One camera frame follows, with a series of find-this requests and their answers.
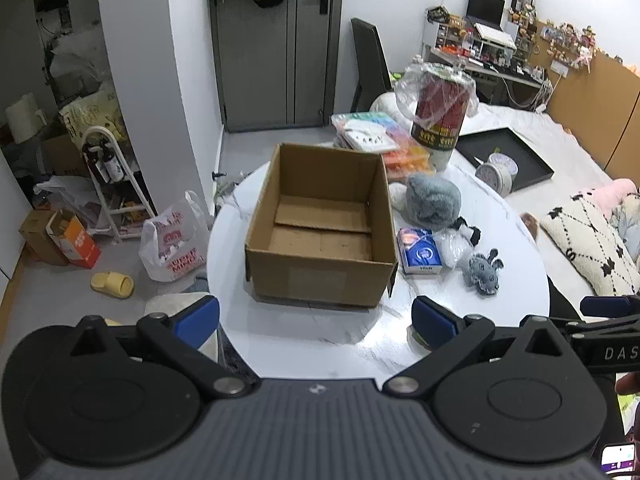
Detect small grey dragon plush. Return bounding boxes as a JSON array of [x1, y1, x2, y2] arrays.
[[462, 248, 504, 296]]

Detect clear plastic bag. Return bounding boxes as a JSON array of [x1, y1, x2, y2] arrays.
[[433, 229, 473, 269]]

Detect black and white plush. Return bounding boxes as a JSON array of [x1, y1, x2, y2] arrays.
[[451, 217, 482, 247]]

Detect grey fluffy plush toy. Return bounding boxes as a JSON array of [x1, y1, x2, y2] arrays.
[[406, 172, 461, 232]]

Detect person's right hand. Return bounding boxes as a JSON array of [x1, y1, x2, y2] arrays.
[[615, 372, 640, 396]]

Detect black diamond pattern pillow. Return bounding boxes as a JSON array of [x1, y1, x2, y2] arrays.
[[540, 193, 639, 296]]

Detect yellow slipper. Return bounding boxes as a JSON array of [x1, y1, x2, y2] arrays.
[[90, 272, 134, 299]]

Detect blue tissue pack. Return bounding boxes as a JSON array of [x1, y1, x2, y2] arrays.
[[397, 226, 442, 275]]

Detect white red shopping bag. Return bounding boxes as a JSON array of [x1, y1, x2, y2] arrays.
[[139, 191, 209, 283]]

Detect pink blanket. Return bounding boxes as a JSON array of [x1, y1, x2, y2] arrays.
[[578, 179, 637, 220]]

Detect smartphone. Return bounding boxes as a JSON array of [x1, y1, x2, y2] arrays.
[[601, 442, 638, 477]]

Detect person's bare foot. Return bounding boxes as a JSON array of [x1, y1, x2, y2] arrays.
[[520, 212, 539, 240]]

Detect orange cardboard box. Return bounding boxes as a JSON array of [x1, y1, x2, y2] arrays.
[[46, 209, 101, 269]]

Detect white metal shelf rack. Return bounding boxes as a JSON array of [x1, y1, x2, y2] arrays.
[[80, 126, 155, 242]]

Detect white stone-like object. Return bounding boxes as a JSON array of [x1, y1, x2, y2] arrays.
[[388, 182, 407, 211]]

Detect open cardboard box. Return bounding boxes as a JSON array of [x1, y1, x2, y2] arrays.
[[245, 144, 398, 309]]

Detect round white tin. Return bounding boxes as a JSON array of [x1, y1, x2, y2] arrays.
[[475, 153, 518, 197]]

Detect black rectangular tray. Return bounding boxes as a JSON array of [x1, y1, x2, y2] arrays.
[[457, 127, 554, 192]]

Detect colourful bead organizer box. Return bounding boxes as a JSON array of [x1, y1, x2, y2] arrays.
[[331, 112, 435, 182]]

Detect red cup noodle tub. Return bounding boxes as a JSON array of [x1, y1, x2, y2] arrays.
[[395, 63, 478, 172]]

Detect white desk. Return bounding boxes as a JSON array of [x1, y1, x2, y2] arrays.
[[422, 44, 546, 110]]

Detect black chair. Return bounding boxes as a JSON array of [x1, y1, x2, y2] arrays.
[[350, 18, 392, 113]]

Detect grey door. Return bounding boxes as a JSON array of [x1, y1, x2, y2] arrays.
[[212, 0, 342, 132]]

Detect black laptop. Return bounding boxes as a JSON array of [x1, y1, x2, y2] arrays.
[[466, 0, 504, 29]]

